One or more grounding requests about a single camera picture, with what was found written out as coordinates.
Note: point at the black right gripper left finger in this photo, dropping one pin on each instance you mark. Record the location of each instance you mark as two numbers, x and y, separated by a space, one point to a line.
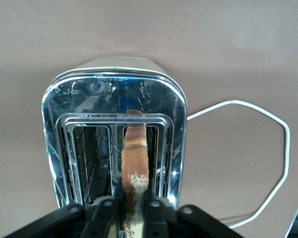
99 218

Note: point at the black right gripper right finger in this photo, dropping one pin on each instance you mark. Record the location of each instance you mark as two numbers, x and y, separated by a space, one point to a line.
159 220

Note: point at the slice of brown bread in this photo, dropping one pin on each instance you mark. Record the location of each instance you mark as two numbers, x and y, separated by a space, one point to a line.
135 161

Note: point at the cream and chrome toaster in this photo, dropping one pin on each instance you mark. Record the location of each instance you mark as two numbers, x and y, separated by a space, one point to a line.
89 99

